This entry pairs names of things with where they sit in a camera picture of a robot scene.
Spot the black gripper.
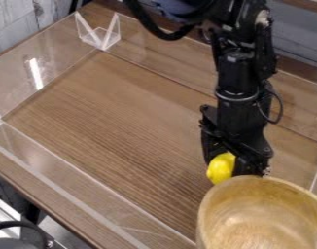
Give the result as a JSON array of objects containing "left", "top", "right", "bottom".
[{"left": 200, "top": 104, "right": 275, "bottom": 177}]

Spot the yellow lemon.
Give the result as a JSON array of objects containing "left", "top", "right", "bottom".
[{"left": 206, "top": 152, "right": 236, "bottom": 185}]

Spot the brown wooden bowl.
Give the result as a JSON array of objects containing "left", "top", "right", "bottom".
[{"left": 197, "top": 176, "right": 317, "bottom": 249}]

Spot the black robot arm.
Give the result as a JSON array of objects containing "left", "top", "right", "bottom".
[{"left": 124, "top": 0, "right": 283, "bottom": 176}]

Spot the clear acrylic tray wall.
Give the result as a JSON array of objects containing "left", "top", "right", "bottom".
[{"left": 0, "top": 5, "right": 317, "bottom": 249}]

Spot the clear acrylic corner bracket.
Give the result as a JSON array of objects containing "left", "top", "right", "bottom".
[{"left": 74, "top": 13, "right": 121, "bottom": 52}]

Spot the black cable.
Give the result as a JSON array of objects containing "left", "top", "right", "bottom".
[{"left": 0, "top": 220, "right": 50, "bottom": 249}]

